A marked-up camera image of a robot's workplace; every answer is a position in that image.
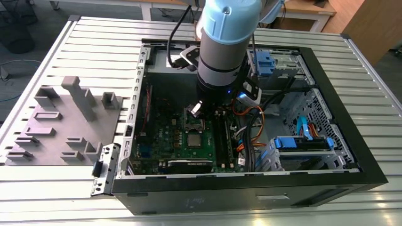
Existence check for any grey plastic parts rack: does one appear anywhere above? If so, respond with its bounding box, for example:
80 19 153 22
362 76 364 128
4 75 127 167

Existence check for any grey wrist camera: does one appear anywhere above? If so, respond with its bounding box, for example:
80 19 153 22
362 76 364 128
179 45 201 72

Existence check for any green motherboard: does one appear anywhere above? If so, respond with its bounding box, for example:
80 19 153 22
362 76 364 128
129 82 244 175

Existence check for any CPU socket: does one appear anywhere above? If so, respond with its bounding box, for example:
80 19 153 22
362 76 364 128
183 131 207 151

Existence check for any metal socket cover frame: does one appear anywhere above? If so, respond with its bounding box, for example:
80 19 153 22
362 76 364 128
183 116 205 132

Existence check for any blue plastic drive bracket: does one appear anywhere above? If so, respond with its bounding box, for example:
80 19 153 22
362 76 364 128
255 143 279 172

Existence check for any grey power supply white label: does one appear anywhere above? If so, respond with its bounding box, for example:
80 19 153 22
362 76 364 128
147 48 201 73

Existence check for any blue network cable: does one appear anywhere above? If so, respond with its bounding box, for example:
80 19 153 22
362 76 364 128
0 59 42 102

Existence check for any wooden cabinet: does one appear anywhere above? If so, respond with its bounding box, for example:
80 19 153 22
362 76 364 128
340 0 402 67

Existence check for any wooden desk white frame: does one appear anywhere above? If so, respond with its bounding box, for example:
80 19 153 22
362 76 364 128
272 0 338 32

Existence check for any black open PC case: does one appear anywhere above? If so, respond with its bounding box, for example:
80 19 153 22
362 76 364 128
89 37 390 215

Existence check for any thick black cable bundle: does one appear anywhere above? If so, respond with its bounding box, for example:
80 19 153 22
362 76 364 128
244 88 315 174

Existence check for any black graphics card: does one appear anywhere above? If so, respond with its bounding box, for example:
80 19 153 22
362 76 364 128
165 160 215 175

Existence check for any orange red yellow wire bundle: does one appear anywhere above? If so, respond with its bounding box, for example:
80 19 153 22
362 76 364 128
231 98 267 153

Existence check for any CPU with silver top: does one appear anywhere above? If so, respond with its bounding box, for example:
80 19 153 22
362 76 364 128
187 134 203 148

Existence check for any silver hinged slot bracket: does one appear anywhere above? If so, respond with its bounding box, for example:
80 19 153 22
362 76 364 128
89 142 123 196

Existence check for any thin black camera cable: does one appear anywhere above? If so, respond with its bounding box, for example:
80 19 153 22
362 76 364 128
167 4 192 68
248 32 259 82

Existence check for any blue plastic drive latch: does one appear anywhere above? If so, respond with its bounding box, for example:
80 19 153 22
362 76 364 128
255 51 276 77

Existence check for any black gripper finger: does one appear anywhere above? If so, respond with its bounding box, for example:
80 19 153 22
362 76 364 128
187 100 204 118

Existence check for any flat blue data wire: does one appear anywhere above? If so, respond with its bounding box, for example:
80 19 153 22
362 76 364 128
296 116 311 142

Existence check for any hard disk in blue carrier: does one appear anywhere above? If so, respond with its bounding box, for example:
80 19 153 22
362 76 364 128
270 137 334 152

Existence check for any black RAM slot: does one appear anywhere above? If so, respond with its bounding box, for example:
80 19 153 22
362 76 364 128
213 110 228 168
221 110 236 168

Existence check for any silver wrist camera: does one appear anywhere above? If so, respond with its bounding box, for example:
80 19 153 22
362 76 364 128
235 80 264 106

